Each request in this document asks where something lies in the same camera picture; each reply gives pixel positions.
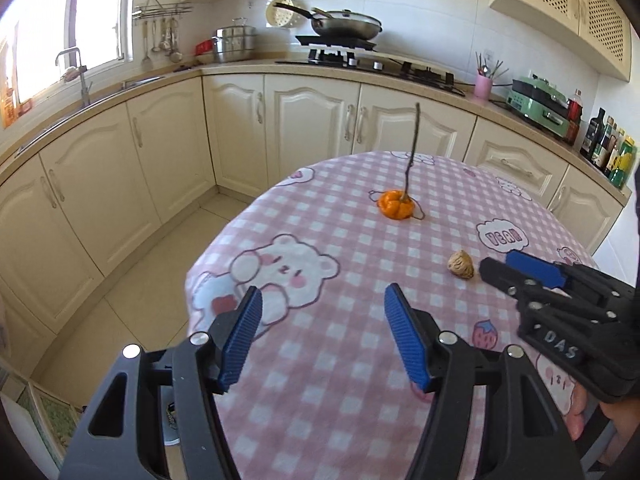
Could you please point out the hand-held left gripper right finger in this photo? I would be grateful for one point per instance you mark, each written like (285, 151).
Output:
(407, 340)

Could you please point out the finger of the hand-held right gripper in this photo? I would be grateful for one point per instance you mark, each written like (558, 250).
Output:
(500, 275)
(535, 267)

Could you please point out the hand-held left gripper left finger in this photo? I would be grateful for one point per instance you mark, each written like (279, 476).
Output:
(242, 340)

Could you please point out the walnut shell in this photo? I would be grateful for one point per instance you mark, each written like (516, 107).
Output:
(460, 265)

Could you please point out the person's right hand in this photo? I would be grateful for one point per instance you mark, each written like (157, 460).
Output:
(625, 425)

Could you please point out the green and yellow bottle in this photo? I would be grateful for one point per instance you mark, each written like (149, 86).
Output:
(624, 162)

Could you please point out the dark glass bottle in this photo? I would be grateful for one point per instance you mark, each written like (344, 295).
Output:
(592, 135)
(607, 147)

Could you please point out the red capped sauce bottle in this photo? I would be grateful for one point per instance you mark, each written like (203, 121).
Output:
(574, 120)

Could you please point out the pink checked tablecloth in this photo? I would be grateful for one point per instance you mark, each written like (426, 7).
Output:
(325, 200)

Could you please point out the green countertop appliance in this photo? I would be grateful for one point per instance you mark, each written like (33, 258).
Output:
(537, 102)

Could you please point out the pink utensil cup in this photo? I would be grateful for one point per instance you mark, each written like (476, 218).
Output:
(483, 87)

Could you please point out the green glass door cabinet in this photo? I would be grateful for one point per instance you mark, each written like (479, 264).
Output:
(55, 415)

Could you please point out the cream kitchen base cabinets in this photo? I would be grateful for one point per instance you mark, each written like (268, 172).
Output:
(150, 160)

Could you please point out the bundle of chopsticks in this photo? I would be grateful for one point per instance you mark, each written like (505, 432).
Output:
(487, 66)

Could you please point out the black gas stove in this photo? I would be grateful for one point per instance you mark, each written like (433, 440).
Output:
(400, 67)

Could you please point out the steel frying pan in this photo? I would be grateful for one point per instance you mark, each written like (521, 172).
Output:
(345, 27)

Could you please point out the red container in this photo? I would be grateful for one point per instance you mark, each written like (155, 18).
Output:
(204, 47)

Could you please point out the stainless steel pot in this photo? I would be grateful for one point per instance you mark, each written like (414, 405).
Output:
(232, 42)

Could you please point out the steel faucet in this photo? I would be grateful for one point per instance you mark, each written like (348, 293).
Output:
(84, 85)

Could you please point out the rack of steel utensils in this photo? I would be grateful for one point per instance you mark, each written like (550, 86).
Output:
(162, 25)

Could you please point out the orange packet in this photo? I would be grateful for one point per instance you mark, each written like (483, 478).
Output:
(12, 107)

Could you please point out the cream colander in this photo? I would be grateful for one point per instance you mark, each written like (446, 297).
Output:
(280, 15)

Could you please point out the kitchen window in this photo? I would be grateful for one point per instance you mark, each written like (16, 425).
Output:
(50, 35)

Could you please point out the large cream lattice wall cabinet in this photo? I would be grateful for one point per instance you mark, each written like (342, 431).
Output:
(560, 5)

